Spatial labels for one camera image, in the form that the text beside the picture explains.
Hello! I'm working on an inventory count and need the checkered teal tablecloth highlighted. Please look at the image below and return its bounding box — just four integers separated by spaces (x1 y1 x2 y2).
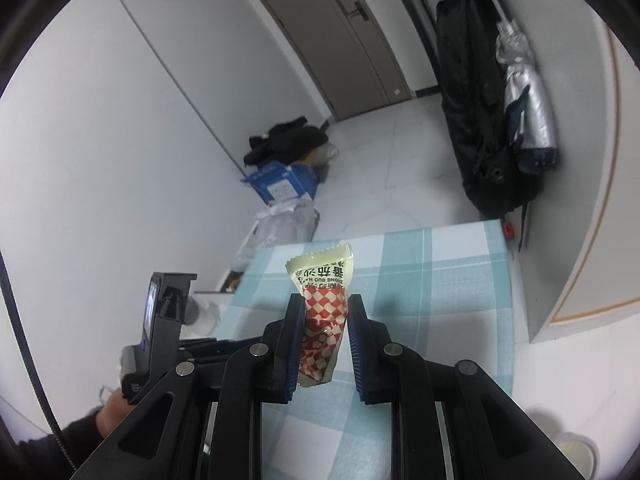
209 219 516 480

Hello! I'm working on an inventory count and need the black hanging garment bag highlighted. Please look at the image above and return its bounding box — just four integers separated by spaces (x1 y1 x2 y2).
436 0 538 219

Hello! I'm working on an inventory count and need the black left sleeve forearm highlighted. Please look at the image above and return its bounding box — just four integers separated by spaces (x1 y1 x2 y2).
1 408 103 479

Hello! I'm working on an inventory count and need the black clothes pile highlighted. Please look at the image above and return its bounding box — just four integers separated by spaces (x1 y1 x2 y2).
243 116 329 168

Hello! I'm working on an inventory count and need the person's left hand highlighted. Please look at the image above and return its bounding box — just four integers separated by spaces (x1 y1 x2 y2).
96 389 134 439

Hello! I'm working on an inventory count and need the black cable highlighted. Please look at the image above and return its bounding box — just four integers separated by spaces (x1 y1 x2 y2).
0 251 76 466

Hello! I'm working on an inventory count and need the brown entrance door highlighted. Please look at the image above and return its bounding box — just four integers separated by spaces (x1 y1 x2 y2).
260 0 411 120

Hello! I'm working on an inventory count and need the silver folded umbrella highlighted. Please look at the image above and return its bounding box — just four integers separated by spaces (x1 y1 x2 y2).
496 21 559 176

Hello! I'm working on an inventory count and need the phone on gripper mount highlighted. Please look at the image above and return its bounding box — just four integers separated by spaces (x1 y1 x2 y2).
140 274 160 351

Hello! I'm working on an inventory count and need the white trash bin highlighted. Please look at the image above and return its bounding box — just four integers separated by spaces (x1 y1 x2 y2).
553 432 600 480

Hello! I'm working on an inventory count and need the blue cardboard box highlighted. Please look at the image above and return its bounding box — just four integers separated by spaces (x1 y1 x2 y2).
242 160 319 205

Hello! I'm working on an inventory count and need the red checkered sauce packet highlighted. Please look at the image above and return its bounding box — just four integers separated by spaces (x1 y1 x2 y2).
285 244 354 387

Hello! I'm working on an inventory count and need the grey plastic mailer bag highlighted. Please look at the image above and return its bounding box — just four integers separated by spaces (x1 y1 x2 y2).
231 198 319 272

